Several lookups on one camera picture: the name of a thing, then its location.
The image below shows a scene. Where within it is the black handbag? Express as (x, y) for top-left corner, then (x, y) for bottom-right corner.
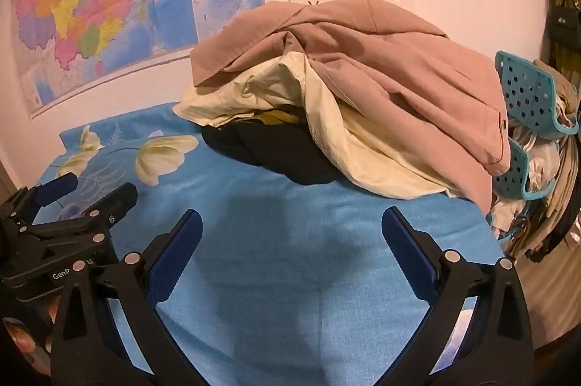
(547, 0), (581, 44)

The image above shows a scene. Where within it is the black garment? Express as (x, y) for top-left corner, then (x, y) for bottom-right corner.
(201, 105), (339, 187)

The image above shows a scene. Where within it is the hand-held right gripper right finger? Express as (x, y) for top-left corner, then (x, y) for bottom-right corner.
(381, 207), (533, 386)

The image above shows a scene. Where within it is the cream yellow garment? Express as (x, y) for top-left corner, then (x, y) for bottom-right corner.
(173, 51), (459, 200)

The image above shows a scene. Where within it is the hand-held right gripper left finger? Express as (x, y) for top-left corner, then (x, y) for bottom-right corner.
(49, 209), (205, 386)

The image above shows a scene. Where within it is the person's left hand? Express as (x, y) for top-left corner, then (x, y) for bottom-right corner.
(0, 316), (52, 375)

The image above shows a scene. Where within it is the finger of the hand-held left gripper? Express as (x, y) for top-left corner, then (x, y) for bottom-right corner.
(34, 172), (79, 207)
(29, 183), (139, 242)

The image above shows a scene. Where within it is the blue floral bed sheet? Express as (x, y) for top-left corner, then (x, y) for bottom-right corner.
(45, 102), (504, 386)

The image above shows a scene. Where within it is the teal plastic laundry basket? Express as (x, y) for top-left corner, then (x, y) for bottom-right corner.
(488, 59), (581, 264)

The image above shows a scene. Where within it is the pink coat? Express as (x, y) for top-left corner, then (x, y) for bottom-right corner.
(191, 0), (511, 205)

